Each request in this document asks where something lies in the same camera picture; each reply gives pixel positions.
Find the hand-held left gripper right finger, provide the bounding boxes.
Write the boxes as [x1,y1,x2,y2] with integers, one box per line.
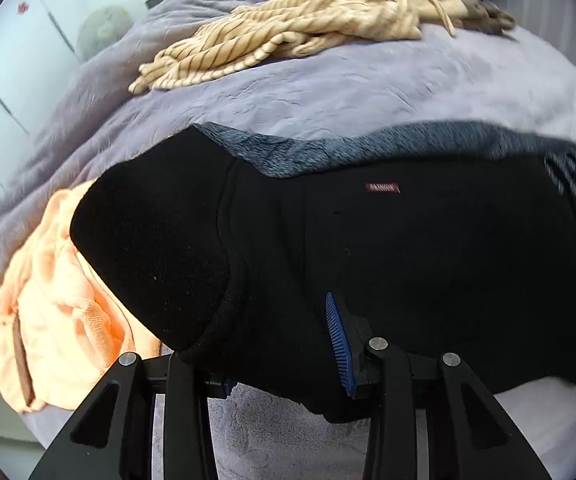
[324,292,554,480]

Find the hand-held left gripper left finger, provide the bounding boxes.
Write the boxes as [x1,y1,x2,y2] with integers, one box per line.
[28,345,239,480]

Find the black pants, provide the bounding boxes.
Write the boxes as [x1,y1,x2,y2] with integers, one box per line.
[70,125,576,423]

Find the pale orange towel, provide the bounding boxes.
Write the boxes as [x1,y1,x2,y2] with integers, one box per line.
[0,180,163,413]

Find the blue leaf-patterned cloth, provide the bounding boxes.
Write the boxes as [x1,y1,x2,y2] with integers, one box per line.
[203,120,576,201]

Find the plush embossed blanket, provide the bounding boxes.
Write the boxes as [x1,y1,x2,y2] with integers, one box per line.
[0,0,576,480]

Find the beige striped cloth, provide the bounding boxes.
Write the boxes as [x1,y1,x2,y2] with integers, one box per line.
[128,0,456,96]

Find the grey round cushion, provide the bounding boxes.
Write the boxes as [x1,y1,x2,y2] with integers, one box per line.
[76,5,133,63]

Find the white wardrobe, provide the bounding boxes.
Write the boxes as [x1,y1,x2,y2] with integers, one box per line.
[0,0,169,196]

